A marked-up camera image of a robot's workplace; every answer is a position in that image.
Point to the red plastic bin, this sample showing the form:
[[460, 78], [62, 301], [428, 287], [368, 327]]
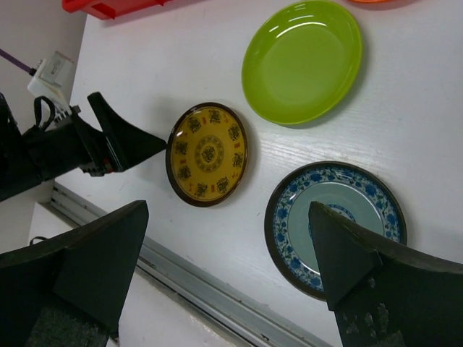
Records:
[[118, 10]]

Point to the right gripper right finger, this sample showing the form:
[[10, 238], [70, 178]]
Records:
[[382, 292]]

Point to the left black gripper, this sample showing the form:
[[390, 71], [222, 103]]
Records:
[[53, 147]]

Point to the yellow patterned plate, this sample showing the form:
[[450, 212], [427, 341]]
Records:
[[207, 154]]

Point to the blue floral plate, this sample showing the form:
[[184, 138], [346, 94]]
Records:
[[348, 190]]

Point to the lime green plate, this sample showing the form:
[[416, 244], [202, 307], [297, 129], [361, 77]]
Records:
[[302, 62]]

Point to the aluminium front rail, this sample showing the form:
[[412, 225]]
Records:
[[215, 258]]

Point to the orange plate near bin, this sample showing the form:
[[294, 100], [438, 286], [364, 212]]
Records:
[[369, 1]]

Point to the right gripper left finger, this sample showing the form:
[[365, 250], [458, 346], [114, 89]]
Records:
[[70, 290]]

